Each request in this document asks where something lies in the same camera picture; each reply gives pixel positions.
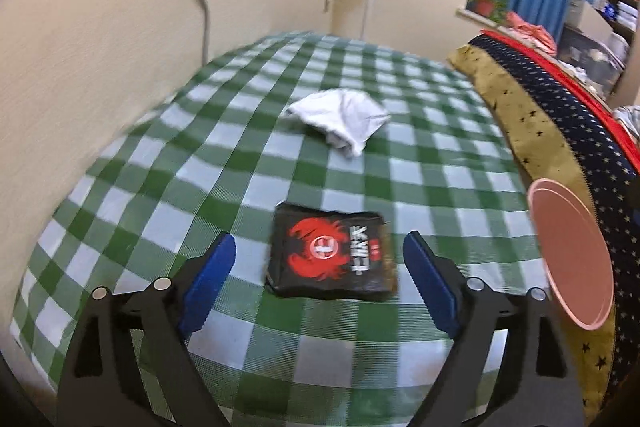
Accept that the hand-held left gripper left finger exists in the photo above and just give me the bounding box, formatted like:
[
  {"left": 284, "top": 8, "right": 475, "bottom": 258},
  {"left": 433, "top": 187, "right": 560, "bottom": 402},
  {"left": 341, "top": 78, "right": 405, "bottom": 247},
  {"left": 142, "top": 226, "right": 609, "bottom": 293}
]
[{"left": 57, "top": 232, "right": 237, "bottom": 427}]

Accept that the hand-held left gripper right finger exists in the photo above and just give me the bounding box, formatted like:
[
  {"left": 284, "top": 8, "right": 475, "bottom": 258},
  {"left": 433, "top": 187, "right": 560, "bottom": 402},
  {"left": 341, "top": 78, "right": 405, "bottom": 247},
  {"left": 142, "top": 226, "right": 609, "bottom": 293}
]
[{"left": 402, "top": 230, "right": 587, "bottom": 427}]

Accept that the black snack packet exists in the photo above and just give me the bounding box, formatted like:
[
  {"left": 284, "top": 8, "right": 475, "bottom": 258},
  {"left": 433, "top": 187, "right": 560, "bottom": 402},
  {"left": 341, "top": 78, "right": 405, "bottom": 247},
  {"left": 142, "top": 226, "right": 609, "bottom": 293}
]
[{"left": 264, "top": 201, "right": 399, "bottom": 301}]

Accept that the pink plastic bin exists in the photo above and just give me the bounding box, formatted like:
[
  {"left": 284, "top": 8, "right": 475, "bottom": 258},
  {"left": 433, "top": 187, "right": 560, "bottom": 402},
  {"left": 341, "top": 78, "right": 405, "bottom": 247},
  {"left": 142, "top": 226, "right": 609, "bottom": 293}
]
[{"left": 527, "top": 178, "right": 615, "bottom": 331}]

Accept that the green checkered bed sheet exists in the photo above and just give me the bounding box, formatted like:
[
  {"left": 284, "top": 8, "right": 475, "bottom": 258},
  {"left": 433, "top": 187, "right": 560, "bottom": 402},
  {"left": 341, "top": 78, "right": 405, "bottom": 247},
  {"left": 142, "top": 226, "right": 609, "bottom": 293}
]
[{"left": 10, "top": 29, "right": 551, "bottom": 427}]

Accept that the white crumpled cloth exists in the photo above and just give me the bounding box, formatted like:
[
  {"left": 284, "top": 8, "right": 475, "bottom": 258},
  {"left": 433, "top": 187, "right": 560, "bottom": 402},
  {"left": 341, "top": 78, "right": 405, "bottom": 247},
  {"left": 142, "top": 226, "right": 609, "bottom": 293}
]
[{"left": 284, "top": 89, "right": 392, "bottom": 157}]

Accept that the navy star-patterned blanket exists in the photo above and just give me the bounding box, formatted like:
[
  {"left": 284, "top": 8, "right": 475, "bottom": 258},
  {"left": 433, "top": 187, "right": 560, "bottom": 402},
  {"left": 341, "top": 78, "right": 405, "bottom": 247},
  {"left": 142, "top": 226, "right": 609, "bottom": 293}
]
[{"left": 446, "top": 30, "right": 640, "bottom": 423}]

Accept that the striped blue-white cloth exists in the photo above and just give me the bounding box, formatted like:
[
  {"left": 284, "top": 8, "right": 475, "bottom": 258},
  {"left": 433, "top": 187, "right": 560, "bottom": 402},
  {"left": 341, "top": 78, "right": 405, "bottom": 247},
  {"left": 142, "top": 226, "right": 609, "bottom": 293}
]
[{"left": 612, "top": 105, "right": 640, "bottom": 134}]

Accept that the pink cloth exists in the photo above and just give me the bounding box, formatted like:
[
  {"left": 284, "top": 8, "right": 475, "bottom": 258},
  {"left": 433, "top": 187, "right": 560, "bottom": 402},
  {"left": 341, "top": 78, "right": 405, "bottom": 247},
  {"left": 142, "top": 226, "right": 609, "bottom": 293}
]
[{"left": 504, "top": 10, "right": 559, "bottom": 53}]

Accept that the clear plastic storage box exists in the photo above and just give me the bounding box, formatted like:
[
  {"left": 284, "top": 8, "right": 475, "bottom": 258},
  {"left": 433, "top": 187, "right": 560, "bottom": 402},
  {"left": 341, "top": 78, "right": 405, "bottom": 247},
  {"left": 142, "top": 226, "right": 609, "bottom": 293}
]
[{"left": 557, "top": 24, "right": 629, "bottom": 96}]

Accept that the white lidded container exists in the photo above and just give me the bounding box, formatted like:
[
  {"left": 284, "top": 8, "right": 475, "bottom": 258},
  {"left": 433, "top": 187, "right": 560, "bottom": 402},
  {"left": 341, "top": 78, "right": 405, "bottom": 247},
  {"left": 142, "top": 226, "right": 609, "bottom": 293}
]
[{"left": 607, "top": 32, "right": 632, "bottom": 68}]

